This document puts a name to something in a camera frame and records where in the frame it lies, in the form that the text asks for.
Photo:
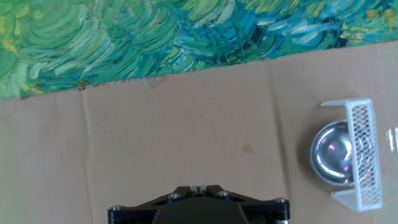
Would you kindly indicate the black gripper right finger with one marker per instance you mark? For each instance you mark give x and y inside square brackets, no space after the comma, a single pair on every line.
[264,211]

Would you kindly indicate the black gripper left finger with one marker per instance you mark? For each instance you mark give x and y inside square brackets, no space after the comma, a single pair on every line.
[133,213]

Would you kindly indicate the small shiny metal plate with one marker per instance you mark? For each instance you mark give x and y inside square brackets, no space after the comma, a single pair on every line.
[331,155]

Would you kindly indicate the brown cardboard sheet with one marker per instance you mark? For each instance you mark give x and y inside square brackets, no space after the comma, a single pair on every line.
[155,140]

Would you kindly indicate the white mesh bridge stand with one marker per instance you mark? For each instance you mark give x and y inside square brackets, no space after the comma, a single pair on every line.
[357,102]

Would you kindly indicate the clear tape patch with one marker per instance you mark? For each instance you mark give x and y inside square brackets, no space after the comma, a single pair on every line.
[390,140]

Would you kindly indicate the painting print tablecloth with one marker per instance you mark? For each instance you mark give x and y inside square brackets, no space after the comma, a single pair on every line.
[124,37]

